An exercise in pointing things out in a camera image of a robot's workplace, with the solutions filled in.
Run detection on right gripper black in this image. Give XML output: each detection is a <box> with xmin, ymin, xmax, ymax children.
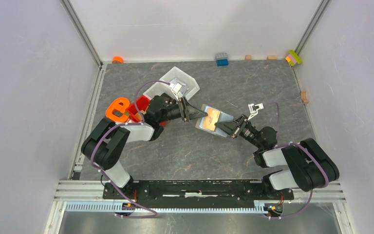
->
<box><xmin>215</xmin><ymin>114</ymin><xmax>262</xmax><ymax>149</ymax></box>

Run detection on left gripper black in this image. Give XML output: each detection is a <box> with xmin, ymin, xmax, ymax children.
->
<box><xmin>158</xmin><ymin>96</ymin><xmax>208</xmax><ymax>123</ymax></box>

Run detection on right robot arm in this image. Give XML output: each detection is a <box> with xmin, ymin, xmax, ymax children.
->
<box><xmin>215</xmin><ymin>115</ymin><xmax>340</xmax><ymax>199</ymax></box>

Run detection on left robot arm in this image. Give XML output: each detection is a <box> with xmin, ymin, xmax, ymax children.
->
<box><xmin>80</xmin><ymin>94</ymin><xmax>208</xmax><ymax>199</ymax></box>

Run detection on silver card in bin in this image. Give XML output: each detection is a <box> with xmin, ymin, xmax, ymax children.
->
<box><xmin>169</xmin><ymin>78</ymin><xmax>187</xmax><ymax>87</ymax></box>

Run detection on white plastic bin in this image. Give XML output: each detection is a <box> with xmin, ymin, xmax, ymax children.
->
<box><xmin>143</xmin><ymin>66</ymin><xmax>200</xmax><ymax>100</ymax></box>

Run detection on red plastic bin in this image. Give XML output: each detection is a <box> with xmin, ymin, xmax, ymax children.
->
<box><xmin>126</xmin><ymin>95</ymin><xmax>150</xmax><ymax>122</ymax></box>

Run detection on wooden blocks in red bin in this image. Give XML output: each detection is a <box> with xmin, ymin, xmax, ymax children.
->
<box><xmin>134</xmin><ymin>111</ymin><xmax>146</xmax><ymax>121</ymax></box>

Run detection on blue toy brick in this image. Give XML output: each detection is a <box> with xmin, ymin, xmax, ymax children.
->
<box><xmin>215</xmin><ymin>52</ymin><xmax>229</xmax><ymax>66</ymax></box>

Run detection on orange tape dispenser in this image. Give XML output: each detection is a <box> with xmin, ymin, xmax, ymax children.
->
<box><xmin>105</xmin><ymin>97</ymin><xmax>130</xmax><ymax>123</ymax></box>

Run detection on curved wooden piece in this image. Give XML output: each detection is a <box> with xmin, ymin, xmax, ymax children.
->
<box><xmin>300</xmin><ymin>90</ymin><xmax>309</xmax><ymax>105</ymax></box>

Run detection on flat wooden block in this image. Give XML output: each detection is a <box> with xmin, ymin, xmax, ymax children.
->
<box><xmin>267</xmin><ymin>55</ymin><xmax>278</xmax><ymax>60</ymax></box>

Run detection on orange round piece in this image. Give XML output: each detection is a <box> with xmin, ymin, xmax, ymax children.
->
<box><xmin>112</xmin><ymin>56</ymin><xmax>124</xmax><ymax>64</ymax></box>

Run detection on green pink toy bricks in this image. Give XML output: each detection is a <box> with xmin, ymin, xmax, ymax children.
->
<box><xmin>285</xmin><ymin>50</ymin><xmax>303</xmax><ymax>67</ymax></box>

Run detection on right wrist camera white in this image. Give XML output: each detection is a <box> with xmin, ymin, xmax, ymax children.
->
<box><xmin>247</xmin><ymin>103</ymin><xmax>264</xmax><ymax>120</ymax></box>

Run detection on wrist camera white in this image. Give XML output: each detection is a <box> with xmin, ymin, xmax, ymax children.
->
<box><xmin>170</xmin><ymin>82</ymin><xmax>188</xmax><ymax>100</ymax></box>
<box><xmin>247</xmin><ymin>103</ymin><xmax>264</xmax><ymax>120</ymax></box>

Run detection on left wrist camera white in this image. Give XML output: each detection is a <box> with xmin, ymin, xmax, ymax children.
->
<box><xmin>170</xmin><ymin>82</ymin><xmax>188</xmax><ymax>100</ymax></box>

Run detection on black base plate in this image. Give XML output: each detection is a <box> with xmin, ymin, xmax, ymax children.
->
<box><xmin>121</xmin><ymin>179</ymin><xmax>294</xmax><ymax>209</ymax></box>

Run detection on slotted cable duct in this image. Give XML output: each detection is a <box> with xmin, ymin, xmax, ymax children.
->
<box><xmin>65</xmin><ymin>202</ymin><xmax>267</xmax><ymax>214</ymax></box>

